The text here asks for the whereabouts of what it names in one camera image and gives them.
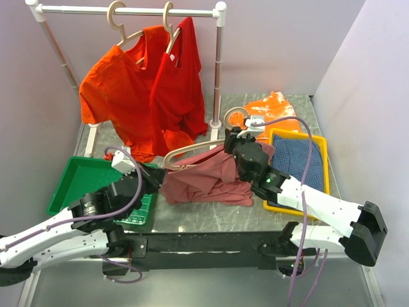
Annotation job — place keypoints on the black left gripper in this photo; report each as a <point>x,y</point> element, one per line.
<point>154,177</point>

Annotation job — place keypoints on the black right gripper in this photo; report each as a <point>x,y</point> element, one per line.
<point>231,139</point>

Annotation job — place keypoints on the dusty pink t shirt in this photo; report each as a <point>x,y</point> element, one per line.
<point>210,177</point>

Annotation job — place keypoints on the green plastic tray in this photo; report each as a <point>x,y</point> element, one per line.
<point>85,175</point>

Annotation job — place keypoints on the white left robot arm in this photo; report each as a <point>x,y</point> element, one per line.
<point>88,227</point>

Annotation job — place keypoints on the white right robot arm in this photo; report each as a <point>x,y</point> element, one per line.
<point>358,230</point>

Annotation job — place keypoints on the orange white patterned shirt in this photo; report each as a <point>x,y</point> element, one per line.
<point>272,107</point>

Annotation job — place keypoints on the blue checked shirt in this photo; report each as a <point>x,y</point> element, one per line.
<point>290,200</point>

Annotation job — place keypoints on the red t shirt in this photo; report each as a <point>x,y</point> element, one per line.
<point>176,99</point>

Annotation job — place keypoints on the orange t shirt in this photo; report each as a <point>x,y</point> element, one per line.
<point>117,89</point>

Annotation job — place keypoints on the beige hanger with red shirt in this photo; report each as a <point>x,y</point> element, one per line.
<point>173,34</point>

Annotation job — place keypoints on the beige hanger with orange shirt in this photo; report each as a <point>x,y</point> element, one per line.
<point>125,39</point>

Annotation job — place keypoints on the yellow plastic tray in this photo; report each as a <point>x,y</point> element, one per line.
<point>291,152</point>

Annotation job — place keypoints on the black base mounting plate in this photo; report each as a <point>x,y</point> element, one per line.
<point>159,251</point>

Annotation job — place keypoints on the white clothes rack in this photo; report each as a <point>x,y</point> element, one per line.
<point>218,13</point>

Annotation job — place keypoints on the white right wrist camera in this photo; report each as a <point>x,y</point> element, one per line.
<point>255,125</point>

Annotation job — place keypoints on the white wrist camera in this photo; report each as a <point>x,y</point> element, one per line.
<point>120,162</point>
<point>255,125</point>

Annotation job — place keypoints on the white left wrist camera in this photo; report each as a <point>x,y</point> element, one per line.
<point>120,162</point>

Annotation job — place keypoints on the aluminium frame rail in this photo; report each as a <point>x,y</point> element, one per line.
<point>74,283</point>

